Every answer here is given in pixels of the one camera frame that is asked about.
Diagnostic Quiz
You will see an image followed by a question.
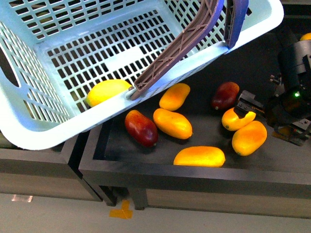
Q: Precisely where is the yellow mango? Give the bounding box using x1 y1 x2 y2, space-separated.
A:
222 108 256 131

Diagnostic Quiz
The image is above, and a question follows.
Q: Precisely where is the brown basket handle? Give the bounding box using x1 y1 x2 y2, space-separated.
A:
127 0 224 100
224 0 249 49

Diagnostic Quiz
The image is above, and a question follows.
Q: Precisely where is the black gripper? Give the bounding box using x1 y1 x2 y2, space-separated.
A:
234 90 265 118

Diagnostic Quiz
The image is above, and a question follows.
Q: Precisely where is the orange floor tape marker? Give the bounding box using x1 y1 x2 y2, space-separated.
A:
109 200 133 219

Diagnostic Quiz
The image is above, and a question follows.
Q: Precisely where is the orange mango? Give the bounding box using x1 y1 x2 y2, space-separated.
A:
231 121 267 156
159 83 190 111
153 108 193 139
173 146 225 167

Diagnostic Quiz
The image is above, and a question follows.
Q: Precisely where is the dark red mango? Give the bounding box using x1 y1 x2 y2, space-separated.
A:
211 82 240 110
124 110 158 147

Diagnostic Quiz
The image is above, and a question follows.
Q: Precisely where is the light blue plastic basket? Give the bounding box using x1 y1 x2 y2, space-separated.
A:
0 0 284 150

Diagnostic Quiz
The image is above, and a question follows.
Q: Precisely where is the black fruit display tray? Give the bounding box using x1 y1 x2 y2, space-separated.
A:
79 14 311 211

